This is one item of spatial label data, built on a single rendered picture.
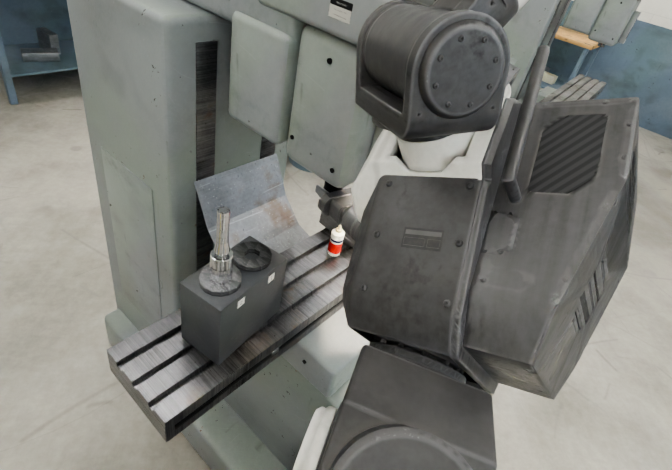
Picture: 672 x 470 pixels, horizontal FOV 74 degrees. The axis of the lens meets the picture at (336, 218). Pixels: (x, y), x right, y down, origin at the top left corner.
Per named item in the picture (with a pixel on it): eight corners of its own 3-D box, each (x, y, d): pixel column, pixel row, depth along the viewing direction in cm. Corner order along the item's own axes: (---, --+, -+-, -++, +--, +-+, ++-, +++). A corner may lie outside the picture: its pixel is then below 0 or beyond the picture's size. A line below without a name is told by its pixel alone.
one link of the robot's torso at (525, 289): (605, 450, 53) (640, 198, 66) (584, 386, 28) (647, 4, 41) (388, 375, 71) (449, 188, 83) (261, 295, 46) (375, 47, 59)
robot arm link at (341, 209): (361, 179, 113) (390, 205, 106) (354, 209, 119) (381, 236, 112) (320, 188, 106) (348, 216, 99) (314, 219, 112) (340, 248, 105)
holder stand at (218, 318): (279, 310, 116) (289, 254, 104) (218, 366, 100) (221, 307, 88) (245, 287, 120) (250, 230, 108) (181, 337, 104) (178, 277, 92)
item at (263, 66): (341, 126, 121) (362, 27, 105) (275, 148, 104) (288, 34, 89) (293, 99, 129) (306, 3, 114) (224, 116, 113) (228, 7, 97)
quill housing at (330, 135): (390, 169, 113) (429, 41, 94) (337, 196, 99) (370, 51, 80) (335, 138, 121) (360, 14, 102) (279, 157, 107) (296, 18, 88)
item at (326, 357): (397, 333, 143) (408, 308, 136) (326, 401, 120) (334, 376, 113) (290, 250, 165) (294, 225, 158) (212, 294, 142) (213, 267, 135)
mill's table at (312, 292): (449, 226, 176) (456, 210, 171) (167, 443, 93) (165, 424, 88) (402, 197, 186) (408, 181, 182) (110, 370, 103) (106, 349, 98)
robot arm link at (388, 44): (505, -58, 36) (388, 73, 38) (552, 24, 41) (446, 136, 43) (435, -54, 45) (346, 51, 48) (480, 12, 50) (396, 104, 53)
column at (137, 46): (265, 345, 219) (312, 9, 127) (180, 406, 187) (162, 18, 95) (203, 286, 242) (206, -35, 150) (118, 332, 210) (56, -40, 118)
